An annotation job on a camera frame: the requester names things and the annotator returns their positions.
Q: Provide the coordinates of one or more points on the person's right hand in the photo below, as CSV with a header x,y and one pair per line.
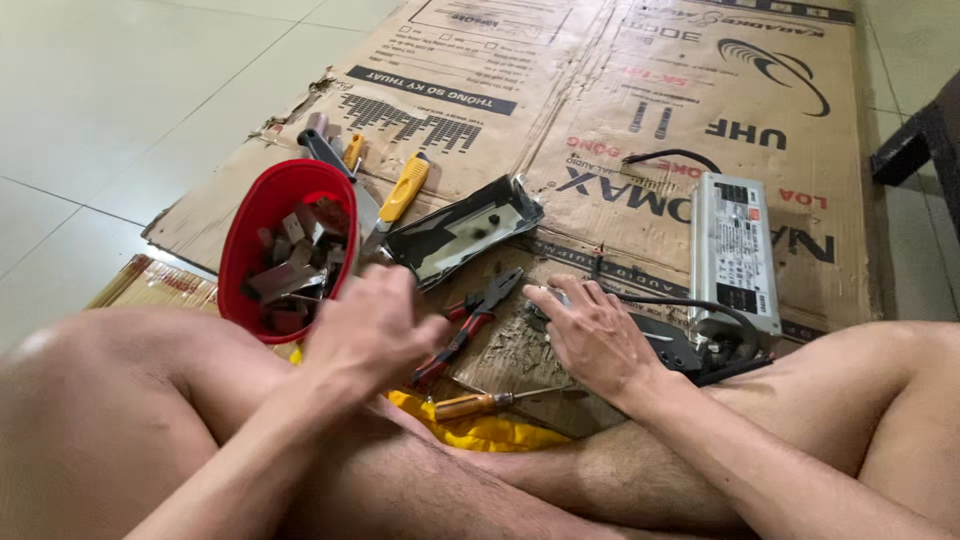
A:
x,y
600,337

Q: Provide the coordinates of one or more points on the person's left hand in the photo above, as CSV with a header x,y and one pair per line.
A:
x,y
367,330

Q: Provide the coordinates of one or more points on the person's left fingers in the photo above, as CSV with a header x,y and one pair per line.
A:
x,y
420,334

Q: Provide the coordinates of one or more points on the person's right fingers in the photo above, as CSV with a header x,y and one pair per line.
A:
x,y
559,294

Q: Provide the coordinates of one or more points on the black LED lamp module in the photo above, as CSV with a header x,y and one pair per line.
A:
x,y
667,345

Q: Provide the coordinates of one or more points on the red and black pliers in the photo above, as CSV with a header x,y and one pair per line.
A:
x,y
469,322

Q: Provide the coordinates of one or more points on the black metal lamp housing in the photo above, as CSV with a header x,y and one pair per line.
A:
x,y
461,229

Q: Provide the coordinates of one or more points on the yellow cloth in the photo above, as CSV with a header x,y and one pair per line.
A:
x,y
480,431

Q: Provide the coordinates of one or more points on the heap of grey metal pieces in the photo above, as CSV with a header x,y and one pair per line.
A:
x,y
296,262

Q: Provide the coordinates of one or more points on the silver LED driver box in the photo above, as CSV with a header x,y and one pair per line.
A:
x,y
733,251

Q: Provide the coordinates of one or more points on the red plastic bowl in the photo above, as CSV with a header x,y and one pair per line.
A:
x,y
259,225

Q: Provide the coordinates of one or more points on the large printed cardboard sheet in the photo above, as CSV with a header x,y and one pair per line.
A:
x,y
675,97

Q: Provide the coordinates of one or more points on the small glossy cardboard piece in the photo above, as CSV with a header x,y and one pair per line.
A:
x,y
154,285

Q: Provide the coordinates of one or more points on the person's left leg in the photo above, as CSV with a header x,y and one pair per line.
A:
x,y
112,420

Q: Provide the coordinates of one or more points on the person's leg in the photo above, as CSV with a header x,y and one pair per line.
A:
x,y
862,405
112,420

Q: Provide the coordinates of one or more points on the person's right leg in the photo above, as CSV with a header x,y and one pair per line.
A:
x,y
862,405

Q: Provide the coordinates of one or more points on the dark wooden furniture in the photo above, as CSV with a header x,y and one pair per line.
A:
x,y
922,142

